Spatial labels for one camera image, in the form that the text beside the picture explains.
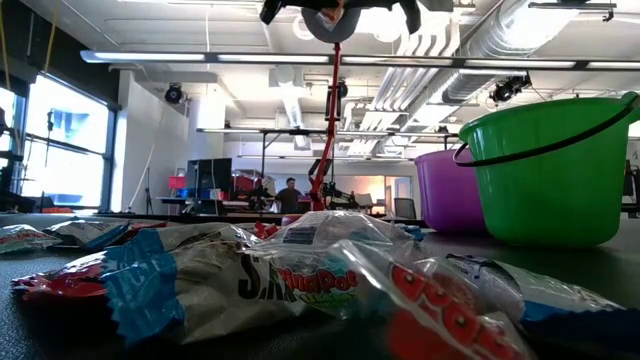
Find blue silver candy bar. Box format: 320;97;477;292
397;223;427;240
99;222;306;346
444;252;640;360

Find black crossbar light strips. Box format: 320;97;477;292
79;48;640;71

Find white ceiling pipes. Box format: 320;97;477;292
344;29;461;156

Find black ceiling spotlight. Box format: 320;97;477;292
163;82;185;106
488;73;534;105

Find black computer monitor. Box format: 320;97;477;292
186;157;234;192

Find red black machine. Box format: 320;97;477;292
230;168;279;211

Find purple plastic bucket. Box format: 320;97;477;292
413;148;489;236

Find person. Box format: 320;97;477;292
274;176;304;215

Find black office chair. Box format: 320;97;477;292
393;196;418;220

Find blue storage bin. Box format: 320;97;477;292
175;188;225;200

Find green plastic bucket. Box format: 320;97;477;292
452;90;640;249

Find large bright window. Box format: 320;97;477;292
0;72;117;211

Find black equipment rack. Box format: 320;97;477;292
623;158;640;219

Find red snack bags far left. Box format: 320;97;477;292
43;218;132;251
0;223;62;255

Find black equipment stand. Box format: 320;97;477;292
0;149;26;211

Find red camera stand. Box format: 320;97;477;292
281;5;363;226

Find black overhead frame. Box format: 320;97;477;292
195;127;462;174

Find black table frame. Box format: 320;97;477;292
97;210;431;227

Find yellow cable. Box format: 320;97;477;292
43;17;57;74

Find clear Ring Pop packet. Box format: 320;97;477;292
339;238;536;360
247;209;426;321

